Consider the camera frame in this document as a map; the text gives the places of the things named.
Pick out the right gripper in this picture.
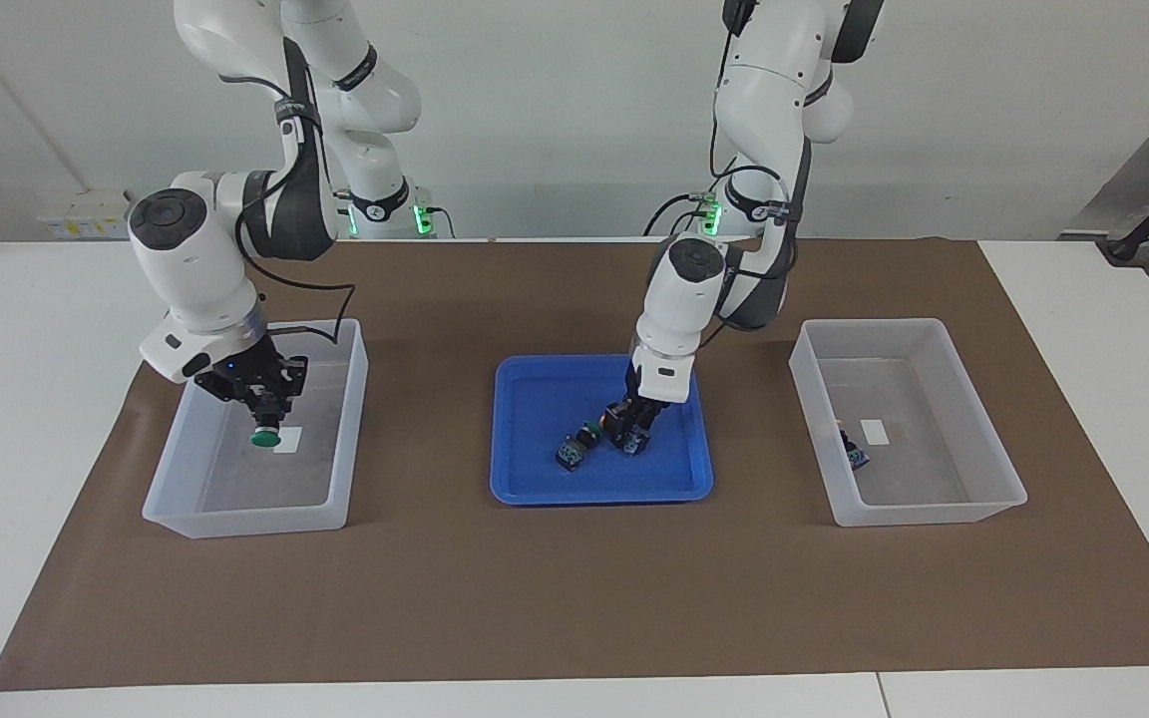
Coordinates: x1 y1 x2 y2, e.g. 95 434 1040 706
193 334 309 429

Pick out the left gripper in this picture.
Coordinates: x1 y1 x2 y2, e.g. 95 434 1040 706
602 358 670 455

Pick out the blue plastic tray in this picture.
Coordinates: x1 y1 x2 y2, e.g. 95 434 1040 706
490 354 715 507

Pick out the translucent plastic box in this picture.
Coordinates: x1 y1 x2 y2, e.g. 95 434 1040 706
142 317 371 540
789 317 1029 529

